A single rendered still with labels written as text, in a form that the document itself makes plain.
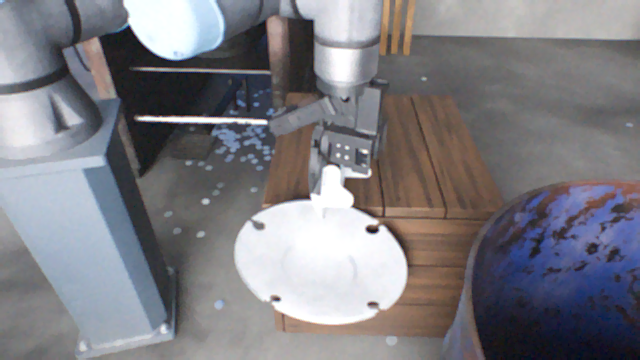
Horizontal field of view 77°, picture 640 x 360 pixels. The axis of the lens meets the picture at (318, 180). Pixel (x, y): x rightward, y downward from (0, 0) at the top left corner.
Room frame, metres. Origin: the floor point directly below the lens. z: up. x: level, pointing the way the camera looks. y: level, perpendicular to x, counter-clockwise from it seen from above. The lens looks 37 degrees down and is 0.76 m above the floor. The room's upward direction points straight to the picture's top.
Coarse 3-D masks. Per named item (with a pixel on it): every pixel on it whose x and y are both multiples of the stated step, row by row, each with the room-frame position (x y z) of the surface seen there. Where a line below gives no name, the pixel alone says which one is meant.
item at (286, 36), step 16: (272, 16) 0.99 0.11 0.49; (272, 32) 0.99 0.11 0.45; (288, 32) 0.99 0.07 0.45; (304, 32) 1.52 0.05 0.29; (272, 48) 0.99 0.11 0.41; (288, 48) 0.99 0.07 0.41; (304, 48) 1.52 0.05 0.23; (272, 64) 0.99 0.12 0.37; (288, 64) 0.99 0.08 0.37; (304, 64) 1.51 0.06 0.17; (272, 80) 0.99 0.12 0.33; (288, 80) 0.99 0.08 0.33; (304, 80) 1.46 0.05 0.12
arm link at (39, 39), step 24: (0, 0) 0.49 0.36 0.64; (24, 0) 0.51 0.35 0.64; (48, 0) 0.54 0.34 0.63; (72, 0) 0.57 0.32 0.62; (0, 24) 0.48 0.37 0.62; (24, 24) 0.50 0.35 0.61; (48, 24) 0.53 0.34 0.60; (72, 24) 0.56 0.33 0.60; (0, 48) 0.47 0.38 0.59; (24, 48) 0.49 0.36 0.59; (48, 48) 0.52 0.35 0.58; (0, 72) 0.47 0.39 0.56; (24, 72) 0.48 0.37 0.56; (48, 72) 0.50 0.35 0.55
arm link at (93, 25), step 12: (84, 0) 0.58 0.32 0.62; (96, 0) 0.60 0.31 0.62; (108, 0) 0.61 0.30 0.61; (120, 0) 0.63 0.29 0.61; (84, 12) 0.57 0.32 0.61; (96, 12) 0.59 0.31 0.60; (108, 12) 0.61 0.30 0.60; (120, 12) 0.63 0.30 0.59; (84, 24) 0.57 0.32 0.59; (96, 24) 0.59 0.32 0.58; (108, 24) 0.61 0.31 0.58; (120, 24) 0.64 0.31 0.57; (84, 36) 0.58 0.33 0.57; (96, 36) 0.61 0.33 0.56
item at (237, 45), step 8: (264, 24) 1.25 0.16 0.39; (248, 32) 1.19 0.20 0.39; (256, 32) 1.21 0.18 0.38; (264, 32) 1.26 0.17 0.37; (224, 40) 1.15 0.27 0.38; (232, 40) 1.16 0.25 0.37; (240, 40) 1.17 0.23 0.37; (248, 40) 1.19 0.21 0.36; (256, 40) 1.23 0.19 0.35; (216, 48) 1.15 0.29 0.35; (224, 48) 1.16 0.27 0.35; (232, 48) 1.17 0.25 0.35; (240, 48) 1.20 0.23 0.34; (248, 48) 1.23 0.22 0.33; (200, 56) 1.20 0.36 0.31; (208, 56) 1.19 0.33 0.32; (216, 56) 1.19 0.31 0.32; (224, 56) 1.20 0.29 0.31
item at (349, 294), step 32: (288, 224) 0.46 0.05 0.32; (320, 224) 0.45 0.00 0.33; (352, 224) 0.45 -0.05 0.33; (256, 256) 0.47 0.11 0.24; (288, 256) 0.45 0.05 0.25; (320, 256) 0.44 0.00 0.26; (352, 256) 0.44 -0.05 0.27; (384, 256) 0.44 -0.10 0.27; (256, 288) 0.46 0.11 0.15; (288, 288) 0.46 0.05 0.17; (320, 288) 0.44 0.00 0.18; (352, 288) 0.44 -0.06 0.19; (384, 288) 0.43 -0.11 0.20; (320, 320) 0.44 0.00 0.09; (352, 320) 0.43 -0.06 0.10
